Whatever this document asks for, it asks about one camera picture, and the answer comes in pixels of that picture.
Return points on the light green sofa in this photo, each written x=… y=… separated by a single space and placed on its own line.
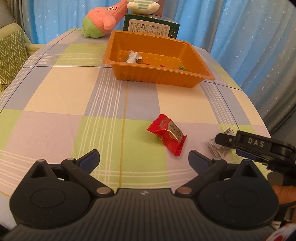
x=30 y=47

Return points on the brown picture box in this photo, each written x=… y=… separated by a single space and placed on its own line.
x=159 y=12

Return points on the grey sachet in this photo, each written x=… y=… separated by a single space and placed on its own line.
x=218 y=150

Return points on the pink green plush toy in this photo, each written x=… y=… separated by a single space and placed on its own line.
x=100 y=21

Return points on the blue star curtain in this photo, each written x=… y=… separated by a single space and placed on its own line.
x=254 y=41

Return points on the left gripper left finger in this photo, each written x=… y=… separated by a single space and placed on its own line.
x=79 y=171

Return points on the orange plastic tray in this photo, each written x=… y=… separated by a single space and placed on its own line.
x=157 y=50

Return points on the green candy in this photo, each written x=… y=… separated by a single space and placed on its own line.
x=182 y=68

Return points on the checked tablecloth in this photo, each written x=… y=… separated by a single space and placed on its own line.
x=65 y=102

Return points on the right hand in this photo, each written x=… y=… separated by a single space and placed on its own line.
x=286 y=195

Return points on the red snack packet with label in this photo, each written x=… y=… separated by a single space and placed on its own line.
x=168 y=133

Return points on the silver snack pouch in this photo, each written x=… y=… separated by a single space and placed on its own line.
x=133 y=57

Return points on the green zigzag cushion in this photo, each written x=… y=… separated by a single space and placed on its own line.
x=13 y=57

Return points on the white bunny plush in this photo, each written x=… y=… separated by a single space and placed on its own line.
x=144 y=7

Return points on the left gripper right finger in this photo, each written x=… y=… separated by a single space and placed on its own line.
x=208 y=170

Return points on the green carton box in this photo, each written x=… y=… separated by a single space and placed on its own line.
x=150 y=24

